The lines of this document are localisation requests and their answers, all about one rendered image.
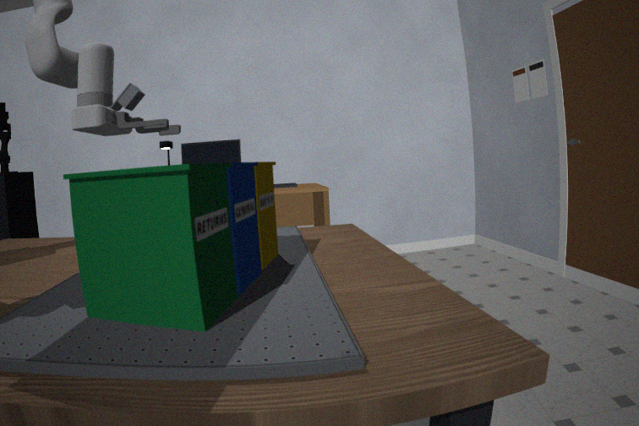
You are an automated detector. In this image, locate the blue general waste bin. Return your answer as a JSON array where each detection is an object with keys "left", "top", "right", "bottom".
[{"left": 227, "top": 162, "right": 262, "bottom": 294}]

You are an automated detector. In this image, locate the yellow recycle bin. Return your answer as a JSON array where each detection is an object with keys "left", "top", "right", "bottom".
[{"left": 254, "top": 161, "right": 278, "bottom": 270}]

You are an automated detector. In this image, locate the green bin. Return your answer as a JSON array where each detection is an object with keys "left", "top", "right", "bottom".
[{"left": 63, "top": 162, "right": 238, "bottom": 331}]

